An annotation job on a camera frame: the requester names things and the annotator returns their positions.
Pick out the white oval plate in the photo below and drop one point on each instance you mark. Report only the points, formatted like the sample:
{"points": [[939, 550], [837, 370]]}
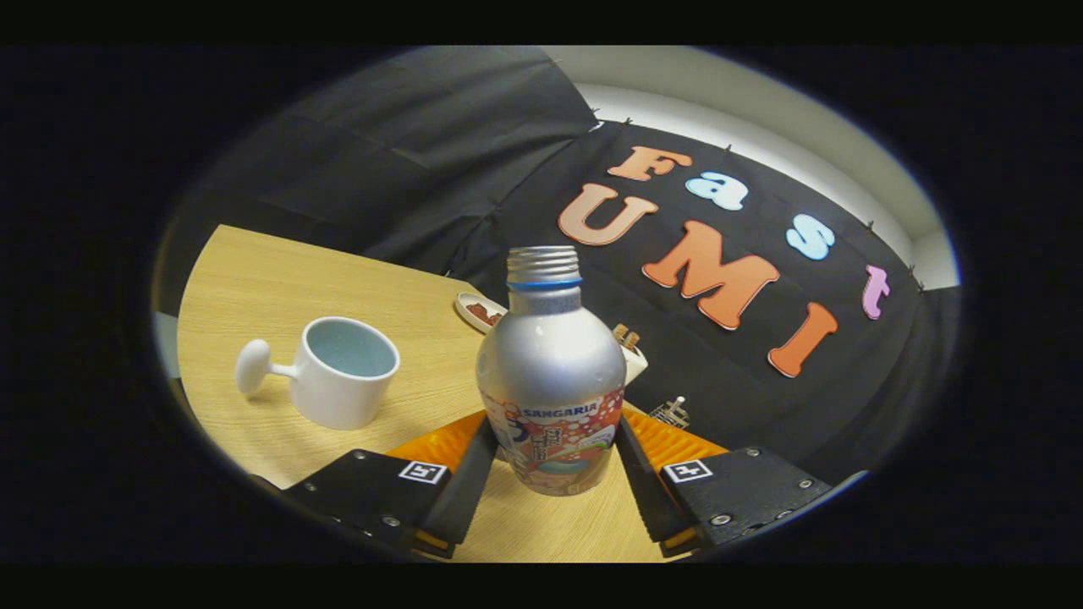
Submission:
{"points": [[467, 311]]}

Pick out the silver juice bottle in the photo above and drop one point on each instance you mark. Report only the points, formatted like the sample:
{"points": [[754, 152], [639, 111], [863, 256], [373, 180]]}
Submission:
{"points": [[550, 364]]}

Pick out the white cup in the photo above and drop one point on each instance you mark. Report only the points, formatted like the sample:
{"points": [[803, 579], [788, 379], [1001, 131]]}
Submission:
{"points": [[334, 393]]}

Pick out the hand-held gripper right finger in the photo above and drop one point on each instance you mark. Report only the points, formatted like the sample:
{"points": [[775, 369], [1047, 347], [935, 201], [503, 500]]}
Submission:
{"points": [[647, 491]]}

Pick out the white toaster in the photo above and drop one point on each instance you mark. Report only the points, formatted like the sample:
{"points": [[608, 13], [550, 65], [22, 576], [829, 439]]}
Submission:
{"points": [[634, 364]]}

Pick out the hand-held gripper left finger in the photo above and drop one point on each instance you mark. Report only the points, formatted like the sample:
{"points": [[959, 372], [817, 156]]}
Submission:
{"points": [[470, 499]]}

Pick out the brown meat piece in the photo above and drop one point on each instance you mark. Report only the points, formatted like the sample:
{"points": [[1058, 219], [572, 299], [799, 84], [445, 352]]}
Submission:
{"points": [[495, 320], [478, 310]]}

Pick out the wooden table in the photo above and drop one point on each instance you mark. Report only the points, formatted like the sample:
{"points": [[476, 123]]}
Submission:
{"points": [[279, 279]]}

